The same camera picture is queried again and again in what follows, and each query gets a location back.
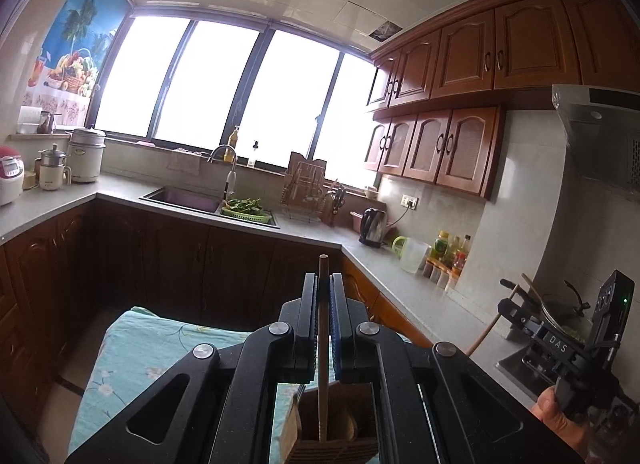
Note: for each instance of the wooden chopstick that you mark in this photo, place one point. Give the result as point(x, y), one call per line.
point(482, 338)
point(324, 266)

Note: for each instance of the large white steamer pot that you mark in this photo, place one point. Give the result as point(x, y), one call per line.
point(86, 156)

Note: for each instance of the pink plastic container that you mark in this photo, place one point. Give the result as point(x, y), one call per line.
point(355, 223)

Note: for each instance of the yellow oil bottle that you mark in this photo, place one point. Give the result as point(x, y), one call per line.
point(453, 251)

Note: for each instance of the small electric cooking pot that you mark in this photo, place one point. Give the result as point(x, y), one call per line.
point(54, 169)

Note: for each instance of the dark framed window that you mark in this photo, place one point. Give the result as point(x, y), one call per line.
point(225, 89)

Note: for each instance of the wooden cutting board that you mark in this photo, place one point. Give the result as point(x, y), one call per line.
point(305, 161)

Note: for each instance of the stainless range hood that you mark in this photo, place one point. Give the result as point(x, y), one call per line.
point(605, 144)

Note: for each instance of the kitchen sink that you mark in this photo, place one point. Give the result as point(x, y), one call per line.
point(182, 196)

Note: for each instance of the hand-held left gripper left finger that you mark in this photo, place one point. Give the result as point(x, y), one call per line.
point(311, 314)

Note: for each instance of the steel electric kettle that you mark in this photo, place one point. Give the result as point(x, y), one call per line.
point(374, 228)

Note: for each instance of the row of wooden base cabinets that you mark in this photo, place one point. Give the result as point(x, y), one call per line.
point(175, 259)

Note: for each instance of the green leafy vegetables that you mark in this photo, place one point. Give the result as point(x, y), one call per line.
point(245, 205)

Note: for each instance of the clear pump bottle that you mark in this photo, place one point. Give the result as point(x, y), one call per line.
point(252, 156)

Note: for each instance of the white wall outlet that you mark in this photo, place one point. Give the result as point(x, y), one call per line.
point(410, 202)

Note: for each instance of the red and white rice cooker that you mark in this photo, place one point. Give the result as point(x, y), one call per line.
point(10, 176)

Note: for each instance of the teal floral tablecloth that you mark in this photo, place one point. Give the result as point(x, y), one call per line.
point(150, 344)

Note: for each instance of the dark sauce bottle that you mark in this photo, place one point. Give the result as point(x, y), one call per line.
point(462, 256)

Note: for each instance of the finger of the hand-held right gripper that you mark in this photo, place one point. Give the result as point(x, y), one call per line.
point(520, 316)

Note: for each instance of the green strainer basket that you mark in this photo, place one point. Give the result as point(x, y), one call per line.
point(247, 216)

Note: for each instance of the person's right hand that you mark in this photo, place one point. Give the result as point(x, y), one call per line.
point(562, 424)

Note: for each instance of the wooden utensil holder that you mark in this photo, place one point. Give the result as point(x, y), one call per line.
point(352, 411)

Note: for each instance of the yellow dish soap bottle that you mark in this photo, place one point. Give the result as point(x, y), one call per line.
point(234, 141)

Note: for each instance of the chrome faucet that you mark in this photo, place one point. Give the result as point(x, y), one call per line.
point(227, 164)

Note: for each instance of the wok with glass lid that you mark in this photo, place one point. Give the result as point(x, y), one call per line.
point(560, 314)

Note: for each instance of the beach and fruit poster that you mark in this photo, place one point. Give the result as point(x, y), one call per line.
point(80, 44)

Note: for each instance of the knife block with knives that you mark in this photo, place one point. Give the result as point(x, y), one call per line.
point(334, 204)

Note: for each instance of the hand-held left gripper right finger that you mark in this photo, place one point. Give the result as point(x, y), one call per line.
point(336, 324)

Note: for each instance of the white plastic container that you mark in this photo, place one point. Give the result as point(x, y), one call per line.
point(29, 121)

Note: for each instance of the white spice jar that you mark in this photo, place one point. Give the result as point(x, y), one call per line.
point(443, 278)
point(429, 270)
point(436, 274)

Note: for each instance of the row of wooden wall cabinets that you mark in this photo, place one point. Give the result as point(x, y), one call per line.
point(475, 59)

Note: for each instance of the green label oil bottle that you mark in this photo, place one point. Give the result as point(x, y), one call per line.
point(441, 246)

